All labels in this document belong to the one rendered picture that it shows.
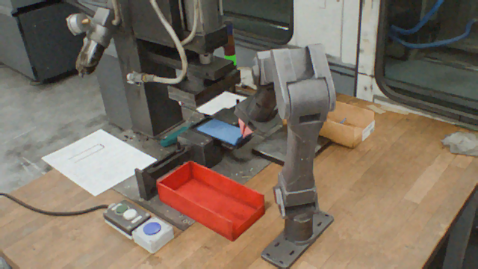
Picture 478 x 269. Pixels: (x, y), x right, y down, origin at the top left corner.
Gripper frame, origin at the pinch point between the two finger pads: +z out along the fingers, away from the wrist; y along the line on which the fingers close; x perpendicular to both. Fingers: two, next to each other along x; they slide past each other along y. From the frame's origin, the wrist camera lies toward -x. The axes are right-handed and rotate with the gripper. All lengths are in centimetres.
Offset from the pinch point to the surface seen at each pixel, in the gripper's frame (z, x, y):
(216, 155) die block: 10.7, 3.5, 2.9
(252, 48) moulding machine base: 30, -64, 38
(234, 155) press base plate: 12.5, -2.6, 0.0
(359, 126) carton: -0.1, -35.5, -18.6
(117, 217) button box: 12.2, 36.3, 4.4
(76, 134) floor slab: 196, -59, 128
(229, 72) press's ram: -9.1, -3.7, 13.8
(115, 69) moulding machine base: 126, -74, 119
